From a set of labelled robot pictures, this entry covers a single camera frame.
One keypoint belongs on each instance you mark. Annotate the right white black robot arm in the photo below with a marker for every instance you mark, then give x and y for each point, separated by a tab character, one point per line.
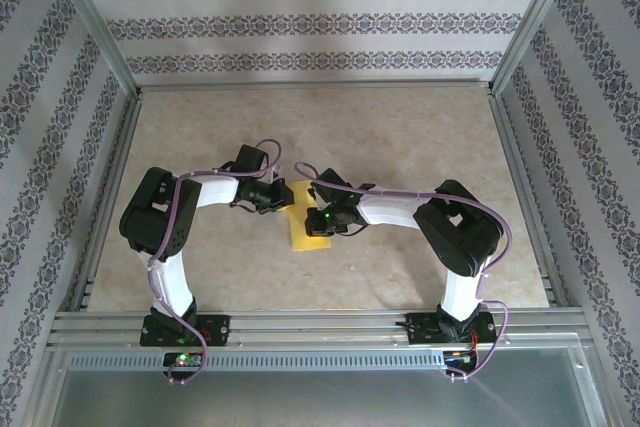
390	211

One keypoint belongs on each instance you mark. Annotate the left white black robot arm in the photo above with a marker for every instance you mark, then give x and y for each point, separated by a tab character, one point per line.
217	192

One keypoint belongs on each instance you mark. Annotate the grey metal sheet panel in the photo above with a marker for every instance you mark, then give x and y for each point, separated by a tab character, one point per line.
320	402

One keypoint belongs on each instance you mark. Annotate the controller board with green light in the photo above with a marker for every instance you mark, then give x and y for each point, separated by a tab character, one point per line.
185	359

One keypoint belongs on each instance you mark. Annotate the long aluminium mounting rail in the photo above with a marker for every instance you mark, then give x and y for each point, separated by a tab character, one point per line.
320	327

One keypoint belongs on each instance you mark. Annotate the short aluminium table rail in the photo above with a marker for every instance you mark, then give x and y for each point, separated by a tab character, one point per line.
315	84

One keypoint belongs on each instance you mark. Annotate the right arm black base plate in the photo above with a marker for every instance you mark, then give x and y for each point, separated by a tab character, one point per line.
420	329

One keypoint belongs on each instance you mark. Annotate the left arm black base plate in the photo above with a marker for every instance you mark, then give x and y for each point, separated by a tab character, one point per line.
217	329

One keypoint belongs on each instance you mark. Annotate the aluminium frame post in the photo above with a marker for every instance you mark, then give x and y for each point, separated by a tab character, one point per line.
534	22
95	22

